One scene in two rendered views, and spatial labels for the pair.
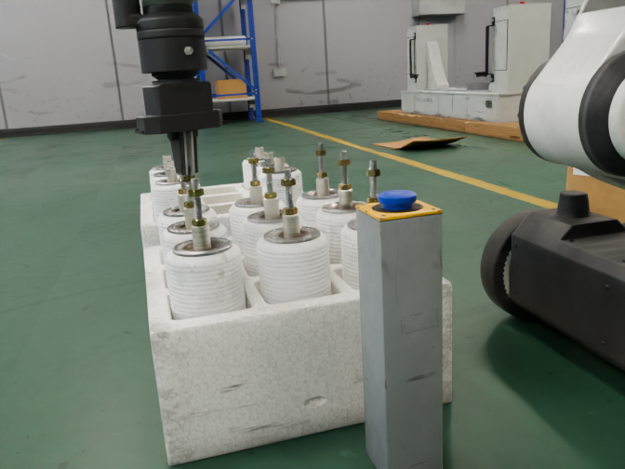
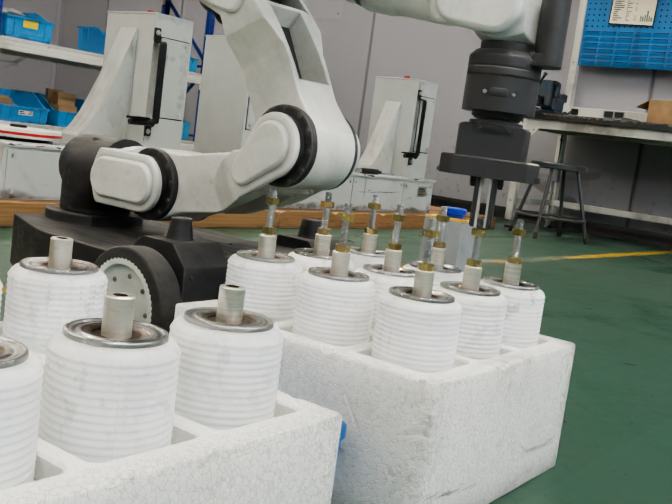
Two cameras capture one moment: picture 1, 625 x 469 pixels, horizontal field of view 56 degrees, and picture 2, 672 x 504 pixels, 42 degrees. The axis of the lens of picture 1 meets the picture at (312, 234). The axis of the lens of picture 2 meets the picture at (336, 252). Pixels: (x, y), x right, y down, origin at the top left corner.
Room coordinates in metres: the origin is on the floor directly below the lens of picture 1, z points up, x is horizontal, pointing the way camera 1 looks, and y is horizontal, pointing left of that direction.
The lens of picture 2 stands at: (1.65, 0.90, 0.41)
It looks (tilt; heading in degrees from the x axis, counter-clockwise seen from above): 7 degrees down; 231
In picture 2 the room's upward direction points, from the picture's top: 8 degrees clockwise
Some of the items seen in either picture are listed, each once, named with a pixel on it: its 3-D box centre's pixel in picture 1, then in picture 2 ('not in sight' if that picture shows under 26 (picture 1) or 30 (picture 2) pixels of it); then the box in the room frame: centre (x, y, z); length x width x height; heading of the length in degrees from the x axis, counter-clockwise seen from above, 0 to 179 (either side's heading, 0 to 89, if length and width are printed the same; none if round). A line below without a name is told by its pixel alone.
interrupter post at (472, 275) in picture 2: (192, 218); (471, 279); (0.84, 0.17, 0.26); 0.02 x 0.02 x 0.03
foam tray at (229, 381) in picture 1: (280, 315); (374, 388); (0.87, 0.06, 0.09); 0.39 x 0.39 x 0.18; 16
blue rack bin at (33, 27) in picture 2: not in sight; (9, 23); (-0.24, -5.22, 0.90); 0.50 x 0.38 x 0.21; 105
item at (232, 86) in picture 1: (231, 88); not in sight; (6.70, 0.79, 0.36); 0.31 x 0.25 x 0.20; 104
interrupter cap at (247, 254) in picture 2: (323, 194); (265, 257); (1.01, -0.02, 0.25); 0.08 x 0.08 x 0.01
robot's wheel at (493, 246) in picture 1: (535, 264); (131, 306); (1.01, -0.40, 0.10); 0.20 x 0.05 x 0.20; 104
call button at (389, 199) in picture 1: (397, 202); (454, 213); (0.61, -0.09, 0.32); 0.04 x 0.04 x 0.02
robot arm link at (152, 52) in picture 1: (178, 86); (495, 128); (0.83, 0.17, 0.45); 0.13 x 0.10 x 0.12; 129
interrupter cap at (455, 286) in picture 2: (193, 227); (470, 289); (0.84, 0.17, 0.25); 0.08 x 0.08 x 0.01
